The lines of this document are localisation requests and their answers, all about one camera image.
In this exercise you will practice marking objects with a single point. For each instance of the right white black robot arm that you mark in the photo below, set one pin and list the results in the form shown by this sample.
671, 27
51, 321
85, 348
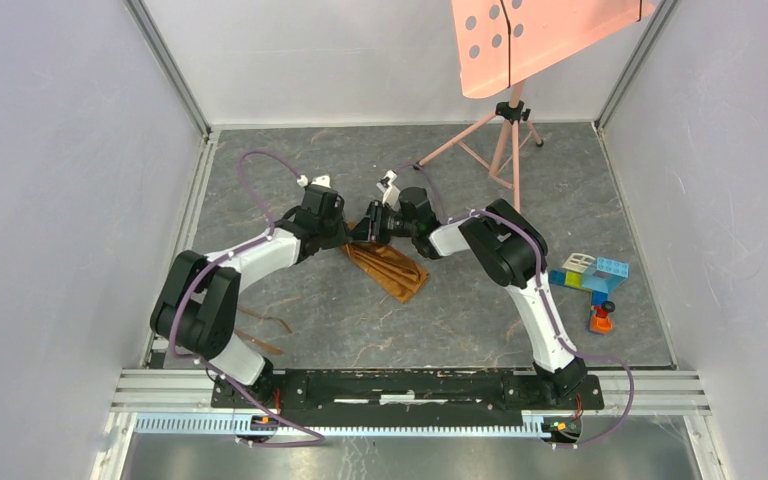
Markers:
510, 251

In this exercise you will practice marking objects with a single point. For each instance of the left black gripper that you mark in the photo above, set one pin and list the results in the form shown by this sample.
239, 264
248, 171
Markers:
343, 233

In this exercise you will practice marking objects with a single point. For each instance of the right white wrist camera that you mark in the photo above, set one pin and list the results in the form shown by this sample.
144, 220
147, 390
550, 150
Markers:
390, 192

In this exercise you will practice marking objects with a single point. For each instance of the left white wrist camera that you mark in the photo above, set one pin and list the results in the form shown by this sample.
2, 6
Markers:
320, 181

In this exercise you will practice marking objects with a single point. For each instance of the orange cloth napkin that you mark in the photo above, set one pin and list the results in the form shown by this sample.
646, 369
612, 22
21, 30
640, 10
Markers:
400, 276

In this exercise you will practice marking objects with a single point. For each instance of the red black toy figure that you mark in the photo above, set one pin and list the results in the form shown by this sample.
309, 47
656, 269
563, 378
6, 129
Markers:
603, 310

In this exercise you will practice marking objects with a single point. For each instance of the pink music stand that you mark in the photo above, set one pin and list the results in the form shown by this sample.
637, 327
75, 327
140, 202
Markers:
501, 44

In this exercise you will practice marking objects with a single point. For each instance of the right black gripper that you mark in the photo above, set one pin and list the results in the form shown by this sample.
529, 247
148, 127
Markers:
370, 227

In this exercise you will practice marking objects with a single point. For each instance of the blue toy brick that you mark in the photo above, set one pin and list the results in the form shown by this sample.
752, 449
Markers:
601, 279

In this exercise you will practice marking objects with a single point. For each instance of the white toy window frame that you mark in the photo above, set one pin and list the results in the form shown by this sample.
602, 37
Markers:
578, 262

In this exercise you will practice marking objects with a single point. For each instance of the orange toy block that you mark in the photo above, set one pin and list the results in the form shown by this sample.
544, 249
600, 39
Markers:
600, 325

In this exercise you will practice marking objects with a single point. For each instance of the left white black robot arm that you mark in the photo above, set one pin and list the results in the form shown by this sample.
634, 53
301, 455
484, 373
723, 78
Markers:
197, 306

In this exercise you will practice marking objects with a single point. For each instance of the yellow green toy block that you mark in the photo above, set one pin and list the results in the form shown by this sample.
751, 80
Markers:
574, 280

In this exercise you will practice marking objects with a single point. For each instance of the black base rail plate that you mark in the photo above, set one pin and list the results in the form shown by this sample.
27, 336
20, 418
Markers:
420, 397

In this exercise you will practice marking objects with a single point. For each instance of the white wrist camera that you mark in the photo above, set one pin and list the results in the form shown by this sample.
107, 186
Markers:
320, 181
390, 192

